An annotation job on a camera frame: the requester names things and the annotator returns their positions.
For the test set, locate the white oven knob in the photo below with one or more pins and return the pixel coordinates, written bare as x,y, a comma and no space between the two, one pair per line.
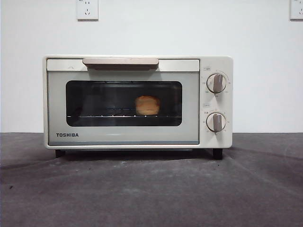
216,122
216,83

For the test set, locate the white wall socket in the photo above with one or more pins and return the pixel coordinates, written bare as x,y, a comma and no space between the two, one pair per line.
87,10
297,9

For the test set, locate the white Toshiba toaster oven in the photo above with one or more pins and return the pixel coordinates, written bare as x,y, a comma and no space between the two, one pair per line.
227,104

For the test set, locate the golden brown bread loaf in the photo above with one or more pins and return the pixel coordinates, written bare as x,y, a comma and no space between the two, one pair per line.
148,105

